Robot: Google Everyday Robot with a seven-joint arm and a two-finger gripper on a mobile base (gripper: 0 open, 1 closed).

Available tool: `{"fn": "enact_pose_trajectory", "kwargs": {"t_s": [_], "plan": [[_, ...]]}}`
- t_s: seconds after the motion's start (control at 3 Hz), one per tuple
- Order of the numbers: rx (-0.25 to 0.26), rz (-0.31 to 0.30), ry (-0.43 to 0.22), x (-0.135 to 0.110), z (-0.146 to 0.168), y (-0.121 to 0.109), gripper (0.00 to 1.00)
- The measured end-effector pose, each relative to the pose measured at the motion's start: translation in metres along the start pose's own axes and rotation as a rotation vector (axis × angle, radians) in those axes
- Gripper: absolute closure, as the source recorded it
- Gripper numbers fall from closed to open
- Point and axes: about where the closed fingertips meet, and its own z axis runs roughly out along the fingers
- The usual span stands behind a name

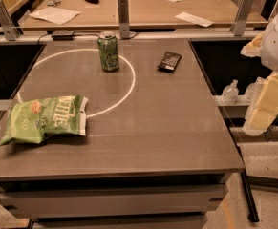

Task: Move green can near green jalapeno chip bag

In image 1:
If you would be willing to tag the metal bracket post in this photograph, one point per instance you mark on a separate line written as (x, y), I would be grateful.
(123, 20)
(11, 33)
(239, 25)

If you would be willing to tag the right metal bracket post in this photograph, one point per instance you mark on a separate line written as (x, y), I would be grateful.
(239, 25)

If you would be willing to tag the middle metal bracket post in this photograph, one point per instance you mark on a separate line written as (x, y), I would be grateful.
(123, 20)

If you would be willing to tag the grey drawer cabinet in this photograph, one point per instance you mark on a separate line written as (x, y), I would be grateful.
(181, 207)

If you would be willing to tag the left clear sanitizer bottle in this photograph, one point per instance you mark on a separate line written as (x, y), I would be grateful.
(230, 93)

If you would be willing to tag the left metal bracket post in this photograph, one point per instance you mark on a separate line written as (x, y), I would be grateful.
(11, 33)

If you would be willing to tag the black snack packet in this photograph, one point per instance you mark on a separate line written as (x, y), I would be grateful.
(169, 62)

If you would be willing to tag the right clear sanitizer bottle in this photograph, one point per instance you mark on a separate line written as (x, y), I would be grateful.
(253, 90)

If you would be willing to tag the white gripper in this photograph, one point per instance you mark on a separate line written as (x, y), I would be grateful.
(265, 45)

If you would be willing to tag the green soda can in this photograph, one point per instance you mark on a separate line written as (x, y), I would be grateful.
(108, 51)

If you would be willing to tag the wooden back desk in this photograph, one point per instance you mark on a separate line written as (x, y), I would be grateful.
(145, 14)

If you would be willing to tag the white paper sheet right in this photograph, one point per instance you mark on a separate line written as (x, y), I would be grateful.
(194, 20)

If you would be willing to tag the white paper sheet left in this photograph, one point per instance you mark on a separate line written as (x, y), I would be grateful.
(55, 15)

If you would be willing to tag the black power adapter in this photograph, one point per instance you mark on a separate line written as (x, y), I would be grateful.
(62, 35)

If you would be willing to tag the green jalapeno chip bag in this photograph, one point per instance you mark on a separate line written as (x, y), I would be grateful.
(35, 120)

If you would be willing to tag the clear sanitizer bottle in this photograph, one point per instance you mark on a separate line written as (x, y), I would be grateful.
(253, 90)
(230, 93)

